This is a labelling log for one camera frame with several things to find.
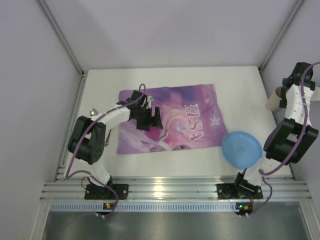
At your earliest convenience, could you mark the blue plastic plate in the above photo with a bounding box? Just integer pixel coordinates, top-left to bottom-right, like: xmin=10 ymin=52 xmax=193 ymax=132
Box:
xmin=221 ymin=131 xmax=263 ymax=170

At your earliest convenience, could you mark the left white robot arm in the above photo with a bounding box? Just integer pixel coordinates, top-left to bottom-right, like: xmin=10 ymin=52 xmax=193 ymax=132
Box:
xmin=65 ymin=90 xmax=163 ymax=186

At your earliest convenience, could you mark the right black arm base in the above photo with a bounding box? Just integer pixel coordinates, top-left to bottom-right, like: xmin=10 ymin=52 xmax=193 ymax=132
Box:
xmin=216 ymin=183 xmax=263 ymax=200

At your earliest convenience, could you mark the aluminium mounting rail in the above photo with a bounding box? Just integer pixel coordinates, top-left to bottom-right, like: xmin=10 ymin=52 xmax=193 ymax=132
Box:
xmin=40 ymin=176 xmax=312 ymax=202

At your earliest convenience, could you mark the iridescent rainbow fork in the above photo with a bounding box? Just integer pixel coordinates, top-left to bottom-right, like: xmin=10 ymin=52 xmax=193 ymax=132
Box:
xmin=104 ymin=135 xmax=110 ymax=147

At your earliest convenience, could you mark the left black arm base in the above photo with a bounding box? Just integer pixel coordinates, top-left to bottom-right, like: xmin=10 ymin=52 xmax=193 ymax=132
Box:
xmin=84 ymin=183 xmax=129 ymax=200

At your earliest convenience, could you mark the purple Elsa placemat cloth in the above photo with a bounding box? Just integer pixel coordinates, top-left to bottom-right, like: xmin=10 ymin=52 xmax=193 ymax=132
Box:
xmin=116 ymin=84 xmax=228 ymax=155

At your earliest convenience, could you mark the green handled spoon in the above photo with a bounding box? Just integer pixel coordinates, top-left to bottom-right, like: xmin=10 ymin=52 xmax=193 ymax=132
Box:
xmin=90 ymin=108 xmax=98 ymax=116

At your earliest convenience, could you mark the perforated cable duct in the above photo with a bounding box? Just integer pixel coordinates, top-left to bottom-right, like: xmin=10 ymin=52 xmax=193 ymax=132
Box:
xmin=50 ymin=202 xmax=252 ymax=213

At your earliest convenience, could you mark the beige cup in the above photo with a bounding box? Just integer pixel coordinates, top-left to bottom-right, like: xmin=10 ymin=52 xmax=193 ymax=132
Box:
xmin=265 ymin=86 xmax=282 ymax=112

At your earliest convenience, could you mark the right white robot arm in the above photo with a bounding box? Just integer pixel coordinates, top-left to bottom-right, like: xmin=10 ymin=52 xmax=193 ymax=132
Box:
xmin=244 ymin=62 xmax=320 ymax=185

